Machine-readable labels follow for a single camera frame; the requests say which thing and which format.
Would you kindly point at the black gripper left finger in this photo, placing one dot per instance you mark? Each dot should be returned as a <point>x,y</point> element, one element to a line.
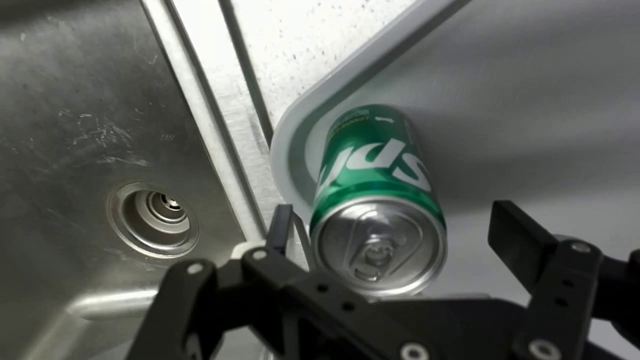
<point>266,307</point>

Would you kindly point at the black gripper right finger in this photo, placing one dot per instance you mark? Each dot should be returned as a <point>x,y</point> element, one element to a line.
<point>566,293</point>

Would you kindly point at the green Sprite can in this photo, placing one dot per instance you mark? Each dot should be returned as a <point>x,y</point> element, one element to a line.
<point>373,180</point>

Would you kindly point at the grey plastic tray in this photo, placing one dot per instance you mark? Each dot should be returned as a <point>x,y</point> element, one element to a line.
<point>532,107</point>

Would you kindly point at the stainless steel double sink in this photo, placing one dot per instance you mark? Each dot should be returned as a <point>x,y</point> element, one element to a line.
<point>87,132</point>

